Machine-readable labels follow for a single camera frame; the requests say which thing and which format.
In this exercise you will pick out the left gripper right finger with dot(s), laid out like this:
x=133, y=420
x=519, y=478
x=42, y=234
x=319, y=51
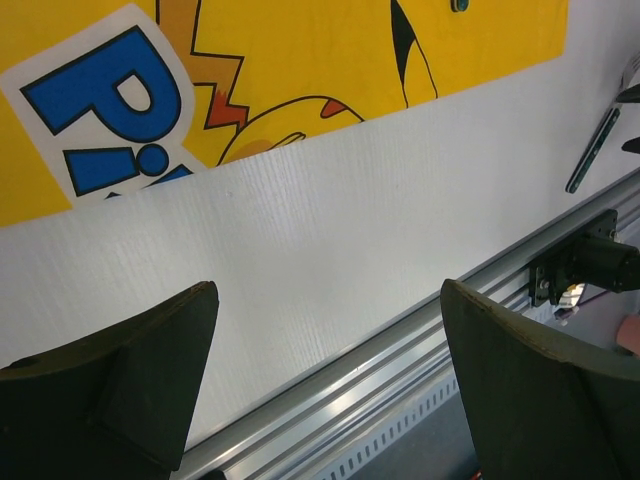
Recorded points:
x=540, y=404

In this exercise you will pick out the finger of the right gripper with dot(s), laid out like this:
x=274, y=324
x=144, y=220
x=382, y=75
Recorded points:
x=630, y=95

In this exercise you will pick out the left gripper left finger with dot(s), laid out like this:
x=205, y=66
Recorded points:
x=116, y=404

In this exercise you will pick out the fork with teal handle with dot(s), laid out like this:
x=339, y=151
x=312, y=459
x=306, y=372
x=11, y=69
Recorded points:
x=603, y=129

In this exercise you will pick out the yellow cloth placemat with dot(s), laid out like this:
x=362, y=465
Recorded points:
x=103, y=98

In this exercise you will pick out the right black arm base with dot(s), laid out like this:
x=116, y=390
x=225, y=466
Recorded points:
x=587, y=255

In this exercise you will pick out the aluminium mounting rail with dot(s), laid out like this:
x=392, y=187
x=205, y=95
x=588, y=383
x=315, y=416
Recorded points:
x=308, y=424

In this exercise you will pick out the white slotted cable duct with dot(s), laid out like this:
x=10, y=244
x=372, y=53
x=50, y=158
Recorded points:
x=384, y=433

